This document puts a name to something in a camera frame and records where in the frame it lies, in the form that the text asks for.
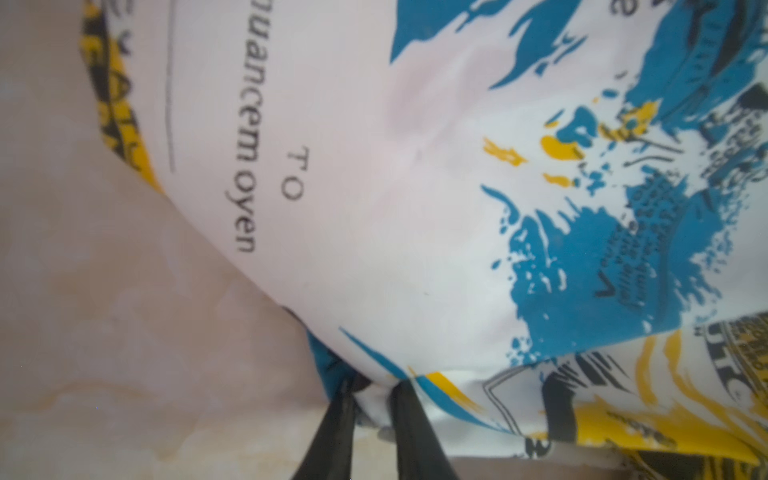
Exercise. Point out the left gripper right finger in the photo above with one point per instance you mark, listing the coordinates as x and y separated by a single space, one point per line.
419 453

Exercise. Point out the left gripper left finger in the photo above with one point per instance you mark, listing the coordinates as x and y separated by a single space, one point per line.
329 455

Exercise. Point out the colourful printed white shirt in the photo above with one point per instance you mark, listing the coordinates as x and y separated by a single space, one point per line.
549 216

